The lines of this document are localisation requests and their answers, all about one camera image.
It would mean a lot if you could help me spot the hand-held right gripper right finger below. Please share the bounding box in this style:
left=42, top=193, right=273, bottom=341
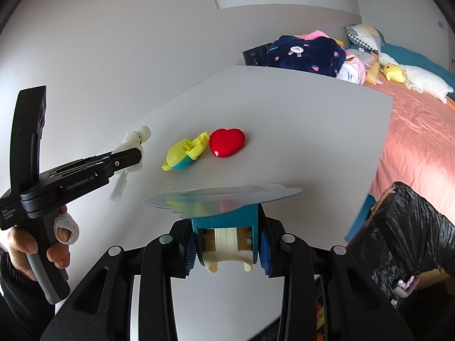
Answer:
left=257, top=210, right=415, bottom=341

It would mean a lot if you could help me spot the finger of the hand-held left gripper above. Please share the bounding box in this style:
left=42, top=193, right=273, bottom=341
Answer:
left=93, top=147, right=143, bottom=187

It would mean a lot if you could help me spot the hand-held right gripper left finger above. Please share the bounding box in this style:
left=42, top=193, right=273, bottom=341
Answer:
left=41, top=219, right=197, bottom=341

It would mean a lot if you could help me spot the white plastic figure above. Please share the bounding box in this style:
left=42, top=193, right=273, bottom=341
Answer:
left=109, top=124, right=153, bottom=202

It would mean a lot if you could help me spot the teal spotted plastic toy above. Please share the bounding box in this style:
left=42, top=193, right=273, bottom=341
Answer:
left=143, top=184, right=303, bottom=273

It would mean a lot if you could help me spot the cardboard bin with black bag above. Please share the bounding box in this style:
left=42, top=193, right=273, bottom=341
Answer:
left=313, top=181, right=455, bottom=341

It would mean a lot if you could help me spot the person's left forearm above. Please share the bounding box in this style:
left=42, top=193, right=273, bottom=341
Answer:
left=0, top=252, right=54, bottom=341

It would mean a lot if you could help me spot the person's left hand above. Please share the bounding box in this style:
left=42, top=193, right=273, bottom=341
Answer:
left=6, top=204, right=79, bottom=281

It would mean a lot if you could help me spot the yellow blue plastic toy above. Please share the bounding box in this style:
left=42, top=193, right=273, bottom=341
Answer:
left=162, top=132, right=210, bottom=172

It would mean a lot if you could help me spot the red heart toy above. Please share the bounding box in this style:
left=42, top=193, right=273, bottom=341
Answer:
left=208, top=127, right=247, bottom=159

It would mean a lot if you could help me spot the white table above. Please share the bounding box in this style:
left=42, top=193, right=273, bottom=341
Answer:
left=110, top=65, right=393, bottom=341

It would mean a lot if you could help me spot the white purple wrapper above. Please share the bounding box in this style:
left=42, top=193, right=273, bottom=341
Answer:
left=393, top=275, right=420, bottom=297

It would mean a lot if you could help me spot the black box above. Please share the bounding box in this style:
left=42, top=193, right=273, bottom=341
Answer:
left=242, top=43, right=274, bottom=67

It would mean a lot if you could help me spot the pink bedsheet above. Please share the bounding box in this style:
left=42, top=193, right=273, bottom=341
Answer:
left=363, top=78, right=455, bottom=221

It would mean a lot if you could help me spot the navy patterned fleece blanket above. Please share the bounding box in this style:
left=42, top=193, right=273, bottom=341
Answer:
left=265, top=35, right=347, bottom=78

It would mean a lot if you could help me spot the yellow stick plush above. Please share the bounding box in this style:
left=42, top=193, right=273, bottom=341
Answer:
left=366, top=60, right=382, bottom=85

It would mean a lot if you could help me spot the yellow duck plush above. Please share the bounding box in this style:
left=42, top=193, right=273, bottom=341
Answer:
left=381, top=63, right=406, bottom=84

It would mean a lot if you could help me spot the white goose plush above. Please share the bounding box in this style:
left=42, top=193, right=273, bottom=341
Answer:
left=379, top=53, right=455, bottom=109

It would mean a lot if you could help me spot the checked patchwork pillow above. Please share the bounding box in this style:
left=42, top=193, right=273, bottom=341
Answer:
left=344, top=24, right=385, bottom=55

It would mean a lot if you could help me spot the teal blanket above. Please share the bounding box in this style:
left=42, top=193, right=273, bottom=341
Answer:
left=380, top=43, right=454, bottom=86

